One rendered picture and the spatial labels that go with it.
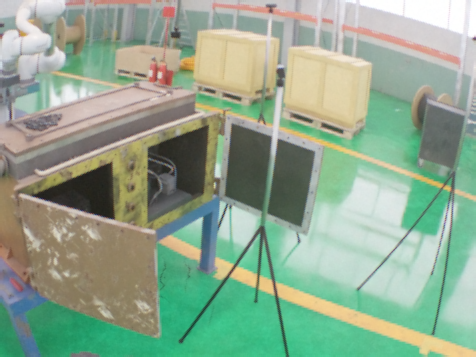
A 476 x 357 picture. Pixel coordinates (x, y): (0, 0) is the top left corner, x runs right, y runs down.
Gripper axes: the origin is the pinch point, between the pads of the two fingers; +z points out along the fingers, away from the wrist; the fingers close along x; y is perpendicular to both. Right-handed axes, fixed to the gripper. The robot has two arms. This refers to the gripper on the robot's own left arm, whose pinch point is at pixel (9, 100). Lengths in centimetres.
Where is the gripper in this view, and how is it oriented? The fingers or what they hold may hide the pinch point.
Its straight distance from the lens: 228.6
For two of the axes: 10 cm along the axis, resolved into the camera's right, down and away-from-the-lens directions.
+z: -0.9, 9.1, 4.1
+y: 8.1, 3.0, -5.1
